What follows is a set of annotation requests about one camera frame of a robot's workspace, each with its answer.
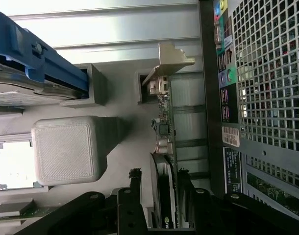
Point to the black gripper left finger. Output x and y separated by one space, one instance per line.
90 208

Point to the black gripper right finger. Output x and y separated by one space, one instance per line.
228 208

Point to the dark blue info label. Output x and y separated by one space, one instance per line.
233 169

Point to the green RAM stick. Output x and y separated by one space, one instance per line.
29 211

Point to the white barcode sticker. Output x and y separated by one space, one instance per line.
231 136

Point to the silver CPU chip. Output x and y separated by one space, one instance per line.
14 164

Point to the black perforated PC case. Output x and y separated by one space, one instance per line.
269 85

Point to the disk drive in blue carrier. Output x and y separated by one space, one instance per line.
36 61

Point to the graphics card with metal bracket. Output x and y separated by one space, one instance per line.
165 137

